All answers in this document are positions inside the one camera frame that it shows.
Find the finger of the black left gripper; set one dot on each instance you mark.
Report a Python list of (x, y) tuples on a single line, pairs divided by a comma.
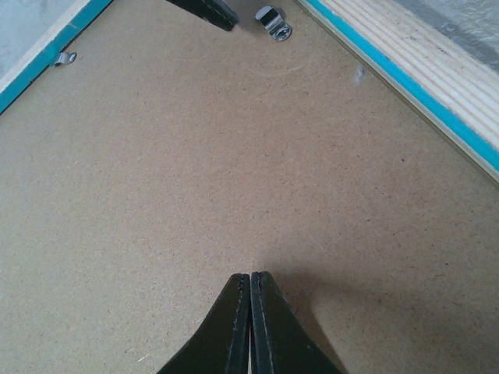
[(216, 12)]

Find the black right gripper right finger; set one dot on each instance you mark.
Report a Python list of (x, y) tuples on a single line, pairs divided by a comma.
[(279, 344)]

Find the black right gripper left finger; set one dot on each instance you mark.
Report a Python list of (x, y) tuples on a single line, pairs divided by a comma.
[(221, 343)]

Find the brown frame backing board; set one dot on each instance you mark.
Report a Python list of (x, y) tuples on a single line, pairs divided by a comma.
[(171, 154)]

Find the blue wooden picture frame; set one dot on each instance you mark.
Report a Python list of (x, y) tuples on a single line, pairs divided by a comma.
[(451, 88)]

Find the metal frame clip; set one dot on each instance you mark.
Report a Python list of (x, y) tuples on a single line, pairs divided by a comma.
[(64, 58), (271, 19)]

